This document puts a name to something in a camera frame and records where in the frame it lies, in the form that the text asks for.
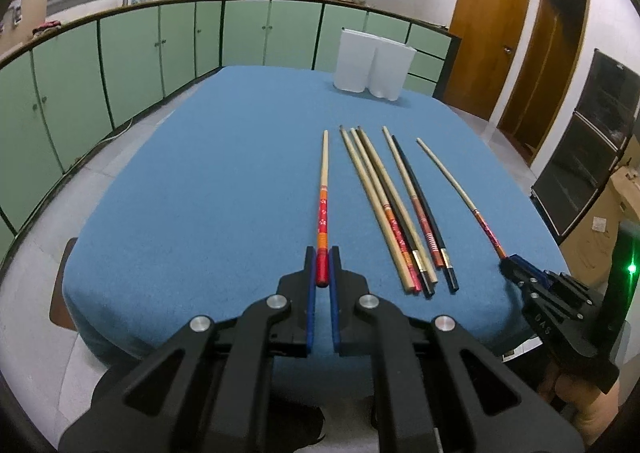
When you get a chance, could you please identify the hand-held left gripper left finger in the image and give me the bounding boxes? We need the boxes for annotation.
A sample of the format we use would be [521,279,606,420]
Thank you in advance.
[57,247,317,453]

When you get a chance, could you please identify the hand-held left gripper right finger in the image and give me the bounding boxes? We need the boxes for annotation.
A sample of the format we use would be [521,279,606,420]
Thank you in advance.
[330,247,586,453]

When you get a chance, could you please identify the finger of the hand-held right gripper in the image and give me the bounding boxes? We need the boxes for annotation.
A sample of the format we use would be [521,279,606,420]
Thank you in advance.
[500,259,561,336]
[509,254,593,306]

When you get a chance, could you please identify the thin curved red-tipped chopstick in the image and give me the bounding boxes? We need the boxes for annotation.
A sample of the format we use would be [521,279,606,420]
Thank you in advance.
[416,138,508,261]

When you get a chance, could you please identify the thick red-handled wooden chopstick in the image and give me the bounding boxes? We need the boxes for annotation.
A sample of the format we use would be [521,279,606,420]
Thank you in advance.
[315,130,332,288]

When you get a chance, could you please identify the group of mixed chopsticks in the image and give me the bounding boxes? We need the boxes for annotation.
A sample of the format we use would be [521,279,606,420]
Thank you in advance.
[339,125,461,298]

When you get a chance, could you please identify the white double utensil holder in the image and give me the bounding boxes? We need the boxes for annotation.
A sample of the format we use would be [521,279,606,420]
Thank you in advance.
[333,28,417,101]

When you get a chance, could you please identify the person's right hand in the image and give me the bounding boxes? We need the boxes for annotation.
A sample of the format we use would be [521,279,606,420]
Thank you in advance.
[542,365,623,441]

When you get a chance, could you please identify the cardboard box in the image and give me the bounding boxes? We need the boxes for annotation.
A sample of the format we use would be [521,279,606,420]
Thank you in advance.
[560,133,640,284]

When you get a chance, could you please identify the black glass cabinet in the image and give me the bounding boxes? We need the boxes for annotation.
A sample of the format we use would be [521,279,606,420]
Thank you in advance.
[531,49,640,244]

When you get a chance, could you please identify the blue tablecloth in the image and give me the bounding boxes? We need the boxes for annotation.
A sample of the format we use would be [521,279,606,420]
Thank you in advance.
[61,65,573,376]

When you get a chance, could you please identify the closed wooden door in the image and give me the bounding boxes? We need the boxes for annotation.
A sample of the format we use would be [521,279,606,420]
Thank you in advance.
[442,0,533,121]

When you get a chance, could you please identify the brown wooden stool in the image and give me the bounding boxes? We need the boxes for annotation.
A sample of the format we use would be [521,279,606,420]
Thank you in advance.
[50,238,80,332]

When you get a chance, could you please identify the green base cabinets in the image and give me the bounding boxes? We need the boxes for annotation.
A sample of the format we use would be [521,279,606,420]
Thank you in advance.
[0,0,462,246]

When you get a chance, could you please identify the open wooden door frame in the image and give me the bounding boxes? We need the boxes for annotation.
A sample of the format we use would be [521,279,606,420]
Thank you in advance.
[495,0,592,166]

